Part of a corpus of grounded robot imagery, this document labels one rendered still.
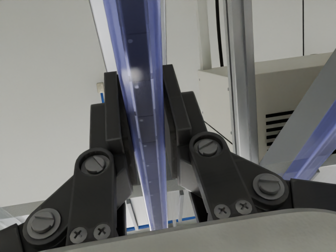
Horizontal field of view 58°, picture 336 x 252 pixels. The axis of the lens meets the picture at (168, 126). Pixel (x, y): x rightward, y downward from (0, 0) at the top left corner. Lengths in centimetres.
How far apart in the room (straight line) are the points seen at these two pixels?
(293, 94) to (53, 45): 155
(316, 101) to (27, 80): 183
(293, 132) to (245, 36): 20
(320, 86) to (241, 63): 19
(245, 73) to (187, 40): 146
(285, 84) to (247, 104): 19
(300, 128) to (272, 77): 30
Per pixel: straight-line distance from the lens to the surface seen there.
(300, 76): 80
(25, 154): 219
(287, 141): 52
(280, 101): 78
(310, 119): 46
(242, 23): 60
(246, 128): 62
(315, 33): 240
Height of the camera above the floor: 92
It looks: 15 degrees up
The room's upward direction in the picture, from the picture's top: 173 degrees clockwise
